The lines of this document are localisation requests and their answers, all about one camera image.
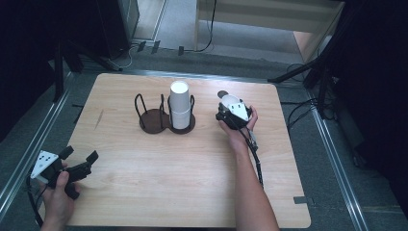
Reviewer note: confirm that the white desk with wooden side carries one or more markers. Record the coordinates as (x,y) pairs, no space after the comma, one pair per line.
(266,16)

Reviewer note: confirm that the person's right hand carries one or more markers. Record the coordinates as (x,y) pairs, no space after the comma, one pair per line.
(237,136)

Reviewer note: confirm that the person's left hand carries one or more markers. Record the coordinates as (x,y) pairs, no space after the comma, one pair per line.
(59,202)

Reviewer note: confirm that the black metal stand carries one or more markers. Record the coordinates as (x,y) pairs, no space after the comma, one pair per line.
(69,61)

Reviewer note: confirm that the black tape strip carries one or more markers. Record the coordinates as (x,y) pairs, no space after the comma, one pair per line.
(300,200)

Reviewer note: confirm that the metal floor rail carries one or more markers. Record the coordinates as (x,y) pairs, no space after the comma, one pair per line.
(192,76)
(340,166)
(29,160)

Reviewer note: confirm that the dark glass cabinet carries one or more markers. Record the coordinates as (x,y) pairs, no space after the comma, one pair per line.
(118,22)

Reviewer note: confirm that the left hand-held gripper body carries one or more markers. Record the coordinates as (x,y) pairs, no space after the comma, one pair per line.
(48,165)

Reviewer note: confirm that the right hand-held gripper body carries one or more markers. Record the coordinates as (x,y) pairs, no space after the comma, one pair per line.
(239,112)

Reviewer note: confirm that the black tripod stand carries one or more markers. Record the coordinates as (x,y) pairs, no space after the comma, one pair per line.
(317,69)

